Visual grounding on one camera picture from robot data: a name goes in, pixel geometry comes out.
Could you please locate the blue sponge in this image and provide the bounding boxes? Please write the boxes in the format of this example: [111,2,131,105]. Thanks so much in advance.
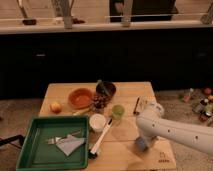
[135,137,148,151]

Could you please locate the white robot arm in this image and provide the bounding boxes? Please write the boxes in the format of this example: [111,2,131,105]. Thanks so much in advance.
[135,102,213,155]

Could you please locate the small brown box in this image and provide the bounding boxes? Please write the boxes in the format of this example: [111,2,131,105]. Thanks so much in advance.
[133,97,148,116]

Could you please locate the green cup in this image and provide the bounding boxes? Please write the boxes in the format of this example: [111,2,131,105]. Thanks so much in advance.
[111,105,125,120]

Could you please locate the white cup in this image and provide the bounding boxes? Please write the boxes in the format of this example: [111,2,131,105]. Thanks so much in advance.
[89,114,106,132]

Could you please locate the bottles on floor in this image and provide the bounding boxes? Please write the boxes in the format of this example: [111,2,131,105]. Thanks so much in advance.
[179,86,213,131]

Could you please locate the bunch of dark grapes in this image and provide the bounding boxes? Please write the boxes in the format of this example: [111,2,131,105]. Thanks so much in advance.
[93,94,108,109]

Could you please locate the dark bowl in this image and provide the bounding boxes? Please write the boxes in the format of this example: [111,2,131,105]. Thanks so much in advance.
[96,81,116,98]

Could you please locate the yellow banana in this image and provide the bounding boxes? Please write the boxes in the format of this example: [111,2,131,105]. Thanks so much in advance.
[73,107,91,116]

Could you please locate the green vegetable in bowl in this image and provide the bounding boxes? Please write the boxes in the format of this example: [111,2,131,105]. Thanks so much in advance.
[97,79,110,96]

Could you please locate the grey folded cloth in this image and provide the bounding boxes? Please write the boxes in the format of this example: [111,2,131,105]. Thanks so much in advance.
[56,135,85,156]

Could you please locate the orange bowl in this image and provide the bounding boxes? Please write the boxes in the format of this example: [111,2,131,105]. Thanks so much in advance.
[68,88,93,109]

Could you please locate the metal fork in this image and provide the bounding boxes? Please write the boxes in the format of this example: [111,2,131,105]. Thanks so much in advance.
[45,130,82,144]

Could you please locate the red yellow apple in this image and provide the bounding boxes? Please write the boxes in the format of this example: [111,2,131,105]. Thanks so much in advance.
[50,102,62,114]

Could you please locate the green plastic tray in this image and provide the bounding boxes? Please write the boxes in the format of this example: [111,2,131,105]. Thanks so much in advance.
[16,116,89,171]

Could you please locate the white handled brush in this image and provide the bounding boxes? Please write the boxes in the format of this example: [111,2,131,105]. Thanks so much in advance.
[89,118,112,159]

